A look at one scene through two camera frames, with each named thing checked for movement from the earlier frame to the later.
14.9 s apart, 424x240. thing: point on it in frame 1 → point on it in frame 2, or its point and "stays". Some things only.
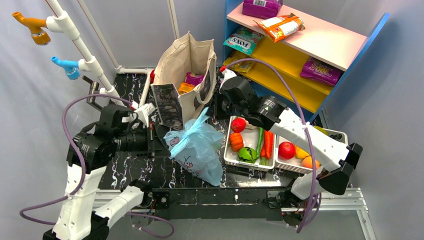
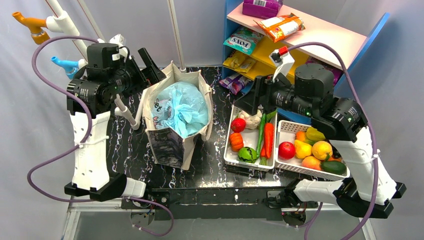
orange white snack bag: (278, 27) stays
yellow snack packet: (243, 66) stays
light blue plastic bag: (194, 148) → (182, 106)
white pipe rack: (61, 21) stays
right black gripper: (218, 108) → (257, 96)
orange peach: (307, 162) stays
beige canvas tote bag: (184, 78) → (166, 146)
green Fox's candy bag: (244, 39) stays
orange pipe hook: (38, 35) stays
